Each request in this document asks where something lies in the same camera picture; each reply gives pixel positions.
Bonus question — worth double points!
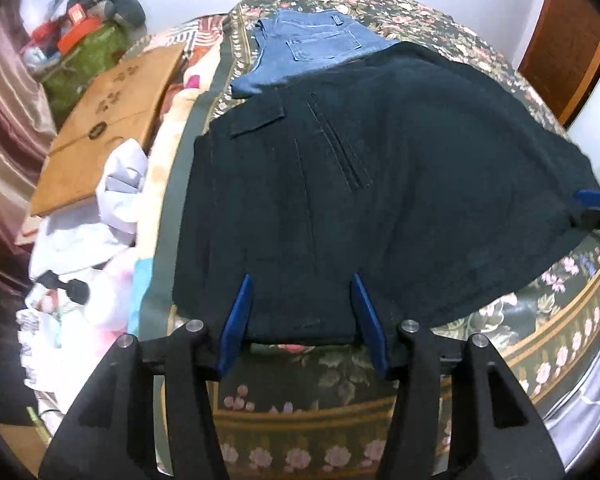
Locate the dark navy pants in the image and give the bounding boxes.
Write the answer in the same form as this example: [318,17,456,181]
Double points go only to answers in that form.
[172,41,600,347]

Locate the black dumbbell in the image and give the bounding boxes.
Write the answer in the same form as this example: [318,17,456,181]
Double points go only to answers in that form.
[35,270,92,306]

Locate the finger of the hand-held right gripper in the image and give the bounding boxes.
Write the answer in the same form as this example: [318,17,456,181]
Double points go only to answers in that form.
[569,187,600,233]

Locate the green fabric bag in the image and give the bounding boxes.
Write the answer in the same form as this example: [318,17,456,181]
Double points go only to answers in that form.
[41,22,131,121]

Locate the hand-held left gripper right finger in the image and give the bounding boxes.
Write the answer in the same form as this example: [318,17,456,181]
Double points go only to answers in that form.
[350,273,567,480]

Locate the brown cardboard box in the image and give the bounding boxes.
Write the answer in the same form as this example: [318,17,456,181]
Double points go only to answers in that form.
[29,40,188,218]

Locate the pink curtain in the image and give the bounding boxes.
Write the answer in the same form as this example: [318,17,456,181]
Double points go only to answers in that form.
[0,5,56,261]

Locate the grey plush pillow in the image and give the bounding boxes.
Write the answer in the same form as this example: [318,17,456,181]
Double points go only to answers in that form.
[69,0,147,28]

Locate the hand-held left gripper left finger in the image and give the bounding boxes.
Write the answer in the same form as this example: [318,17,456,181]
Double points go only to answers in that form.
[39,274,254,480]

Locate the red box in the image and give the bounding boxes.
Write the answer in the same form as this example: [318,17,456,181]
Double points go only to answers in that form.
[56,2,103,56]

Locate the floral bed blanket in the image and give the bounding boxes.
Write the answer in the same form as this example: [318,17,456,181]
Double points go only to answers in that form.
[150,0,600,478]

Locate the white crumpled cloth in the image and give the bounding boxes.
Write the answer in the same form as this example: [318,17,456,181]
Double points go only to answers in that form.
[29,137,150,281]

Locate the brown wooden door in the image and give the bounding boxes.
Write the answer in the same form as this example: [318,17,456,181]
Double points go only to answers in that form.
[517,0,600,126]

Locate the blue denim jeans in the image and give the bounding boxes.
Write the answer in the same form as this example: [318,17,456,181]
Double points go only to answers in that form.
[230,9,398,100]

